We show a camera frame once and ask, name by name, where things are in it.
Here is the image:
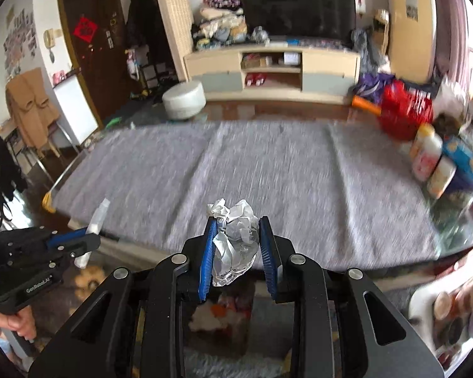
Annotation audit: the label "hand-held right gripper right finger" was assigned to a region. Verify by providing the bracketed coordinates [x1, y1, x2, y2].
[259, 216, 444, 378]

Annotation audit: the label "tan coat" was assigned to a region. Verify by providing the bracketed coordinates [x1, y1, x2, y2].
[6, 68, 60, 148]

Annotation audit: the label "orange plastic handle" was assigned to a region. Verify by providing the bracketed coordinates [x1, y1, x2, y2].
[353, 96, 383, 115]

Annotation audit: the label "purple cloth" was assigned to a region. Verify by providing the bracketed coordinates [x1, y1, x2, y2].
[357, 72, 395, 101]

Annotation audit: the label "black flat television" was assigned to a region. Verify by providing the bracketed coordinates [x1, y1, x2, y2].
[239, 0, 357, 42]

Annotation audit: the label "red diamond door decoration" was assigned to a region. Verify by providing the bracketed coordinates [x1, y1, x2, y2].
[73, 16, 98, 44]

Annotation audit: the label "large cardboard box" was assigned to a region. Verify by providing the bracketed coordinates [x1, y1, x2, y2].
[386, 0, 438, 83]

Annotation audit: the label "pile of clothes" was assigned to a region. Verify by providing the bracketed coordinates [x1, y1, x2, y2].
[191, 0, 247, 50]

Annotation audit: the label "clear waste bin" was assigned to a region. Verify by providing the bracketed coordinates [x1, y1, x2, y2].
[181, 279, 296, 363]

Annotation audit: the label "person's left hand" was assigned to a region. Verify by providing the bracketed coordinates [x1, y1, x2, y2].
[0, 305, 37, 342]

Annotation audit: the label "brown box in cabinet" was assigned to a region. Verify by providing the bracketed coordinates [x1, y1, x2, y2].
[241, 53, 272, 68]

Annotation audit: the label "white panel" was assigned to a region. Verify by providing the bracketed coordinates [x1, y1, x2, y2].
[53, 73, 99, 144]

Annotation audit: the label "dark brown door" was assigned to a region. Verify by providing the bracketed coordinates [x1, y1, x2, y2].
[56, 0, 129, 123]

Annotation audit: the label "wall photo collage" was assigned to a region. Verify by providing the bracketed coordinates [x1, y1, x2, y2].
[3, 8, 38, 75]

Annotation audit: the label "white hanging bag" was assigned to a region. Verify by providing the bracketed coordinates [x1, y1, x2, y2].
[126, 49, 140, 79]

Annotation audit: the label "grey woven tablecloth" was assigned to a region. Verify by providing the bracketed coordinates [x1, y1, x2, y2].
[49, 120, 444, 268]

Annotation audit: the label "white paper tube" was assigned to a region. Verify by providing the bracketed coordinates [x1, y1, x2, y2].
[74, 198, 111, 269]

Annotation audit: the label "silver foil ball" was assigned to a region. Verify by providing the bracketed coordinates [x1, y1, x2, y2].
[207, 199, 260, 288]

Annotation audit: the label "beige television cabinet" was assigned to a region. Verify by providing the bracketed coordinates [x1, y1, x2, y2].
[184, 45, 361, 105]

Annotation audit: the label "tan fluffy object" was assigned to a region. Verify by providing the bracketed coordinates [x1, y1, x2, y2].
[73, 266, 107, 296]

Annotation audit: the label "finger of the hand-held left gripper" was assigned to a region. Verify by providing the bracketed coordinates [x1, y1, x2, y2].
[43, 226, 91, 249]
[55, 234, 102, 264]

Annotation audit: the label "blue snack packet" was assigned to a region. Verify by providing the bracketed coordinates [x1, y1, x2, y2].
[443, 136, 473, 190]

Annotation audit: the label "woven folding screen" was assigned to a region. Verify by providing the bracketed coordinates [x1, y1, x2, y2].
[155, 0, 194, 81]

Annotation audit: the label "white round stool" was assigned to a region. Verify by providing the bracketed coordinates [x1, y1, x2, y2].
[162, 80, 206, 121]

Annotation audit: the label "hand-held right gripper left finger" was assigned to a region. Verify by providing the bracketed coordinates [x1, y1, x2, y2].
[27, 217, 218, 378]

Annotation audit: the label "grey plastic bag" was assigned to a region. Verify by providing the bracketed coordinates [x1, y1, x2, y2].
[353, 27, 379, 72]

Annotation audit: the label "black hanging coats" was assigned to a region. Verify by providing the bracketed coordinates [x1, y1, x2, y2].
[125, 0, 162, 52]

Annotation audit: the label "pink curtain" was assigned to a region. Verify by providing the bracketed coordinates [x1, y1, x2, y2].
[434, 0, 471, 83]

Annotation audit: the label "metal frame chair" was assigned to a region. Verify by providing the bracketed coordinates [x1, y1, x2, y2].
[4, 120, 81, 170]

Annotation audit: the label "red openwork basket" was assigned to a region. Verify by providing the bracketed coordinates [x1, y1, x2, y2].
[379, 81, 434, 140]

